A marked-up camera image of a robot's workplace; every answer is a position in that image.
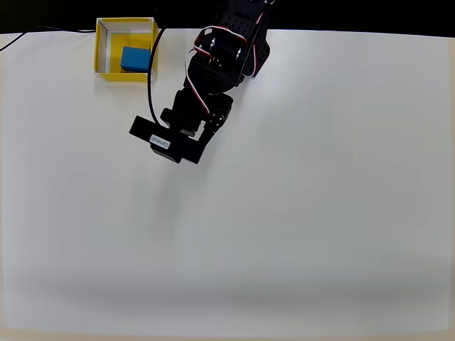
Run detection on red white servo wire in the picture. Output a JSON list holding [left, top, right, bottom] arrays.
[[245, 0, 277, 78], [183, 25, 249, 115]]

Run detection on blue cube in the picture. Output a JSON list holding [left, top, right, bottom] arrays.
[[119, 45, 152, 73]]

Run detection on yellow cardboard box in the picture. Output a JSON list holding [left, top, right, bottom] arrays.
[[94, 16, 161, 84]]

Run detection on thick black camera cable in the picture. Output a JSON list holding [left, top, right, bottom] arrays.
[[146, 23, 168, 127]]

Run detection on thin black cable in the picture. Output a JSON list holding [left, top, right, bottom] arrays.
[[0, 26, 97, 53]]

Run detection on black bar-shaped camera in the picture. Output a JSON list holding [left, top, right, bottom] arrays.
[[128, 108, 206, 165]]

